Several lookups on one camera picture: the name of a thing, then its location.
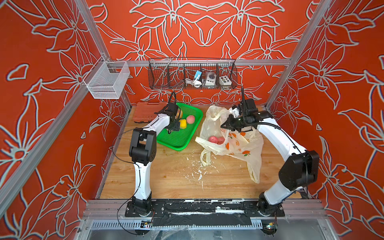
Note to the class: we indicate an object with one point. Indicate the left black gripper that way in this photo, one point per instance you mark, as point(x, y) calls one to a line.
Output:
point(175, 127)

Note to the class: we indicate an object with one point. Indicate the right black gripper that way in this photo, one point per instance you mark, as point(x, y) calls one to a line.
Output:
point(229, 123)

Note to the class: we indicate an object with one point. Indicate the white orange-print plastic bag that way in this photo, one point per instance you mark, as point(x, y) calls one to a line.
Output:
point(239, 145)

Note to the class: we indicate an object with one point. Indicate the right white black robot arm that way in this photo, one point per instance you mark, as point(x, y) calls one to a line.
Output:
point(301, 166)

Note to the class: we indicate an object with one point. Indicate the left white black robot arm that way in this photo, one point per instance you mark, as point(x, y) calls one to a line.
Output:
point(143, 149)

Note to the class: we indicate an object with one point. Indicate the pink yellow peach top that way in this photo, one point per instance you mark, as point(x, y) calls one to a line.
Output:
point(179, 114)

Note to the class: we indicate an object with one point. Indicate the yellow peach upper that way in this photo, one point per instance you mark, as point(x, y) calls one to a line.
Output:
point(183, 123)

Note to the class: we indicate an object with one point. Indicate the green plastic basket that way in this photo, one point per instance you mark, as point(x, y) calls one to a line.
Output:
point(179, 140)

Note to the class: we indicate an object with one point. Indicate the white button remote box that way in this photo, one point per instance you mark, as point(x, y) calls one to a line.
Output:
point(225, 81)

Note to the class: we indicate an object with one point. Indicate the blue white small box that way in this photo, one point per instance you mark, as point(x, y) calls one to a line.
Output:
point(197, 76)

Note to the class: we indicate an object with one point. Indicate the grey white timer device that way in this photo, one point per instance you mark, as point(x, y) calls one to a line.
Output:
point(210, 79)

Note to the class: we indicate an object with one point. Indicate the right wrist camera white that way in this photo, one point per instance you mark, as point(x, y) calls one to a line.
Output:
point(234, 110)

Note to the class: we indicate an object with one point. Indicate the black wire wall basket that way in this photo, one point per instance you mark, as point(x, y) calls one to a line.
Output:
point(177, 73)

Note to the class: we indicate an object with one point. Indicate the clear plastic wall bin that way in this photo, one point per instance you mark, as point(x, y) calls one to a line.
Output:
point(104, 84)

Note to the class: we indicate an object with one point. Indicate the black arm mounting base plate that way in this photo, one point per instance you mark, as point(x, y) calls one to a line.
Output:
point(204, 213)

